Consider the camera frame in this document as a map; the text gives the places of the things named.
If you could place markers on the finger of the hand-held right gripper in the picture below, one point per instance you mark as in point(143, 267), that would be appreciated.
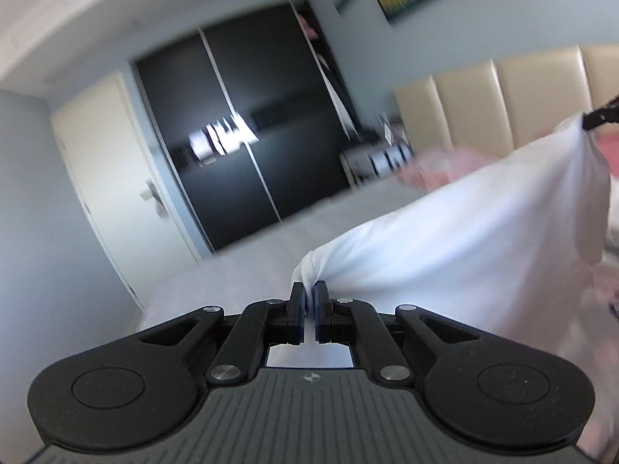
point(602, 117)

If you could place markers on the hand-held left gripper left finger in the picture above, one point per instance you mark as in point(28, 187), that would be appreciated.
point(301, 302)

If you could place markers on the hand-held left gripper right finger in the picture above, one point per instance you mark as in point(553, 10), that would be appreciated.
point(319, 302)

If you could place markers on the white shirt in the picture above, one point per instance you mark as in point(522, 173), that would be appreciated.
point(459, 232)

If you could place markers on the pink clothes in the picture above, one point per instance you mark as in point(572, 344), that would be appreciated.
point(435, 167)

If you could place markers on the grey bed with pink dots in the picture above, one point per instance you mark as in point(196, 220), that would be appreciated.
point(261, 256)

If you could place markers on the beige padded headboard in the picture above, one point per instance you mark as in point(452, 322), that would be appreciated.
point(532, 96)

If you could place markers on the black wardrobe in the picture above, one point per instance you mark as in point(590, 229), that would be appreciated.
point(217, 130)

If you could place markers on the white door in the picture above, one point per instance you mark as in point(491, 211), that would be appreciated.
point(111, 179)

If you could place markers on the photo frame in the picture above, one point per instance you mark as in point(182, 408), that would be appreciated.
point(389, 130)

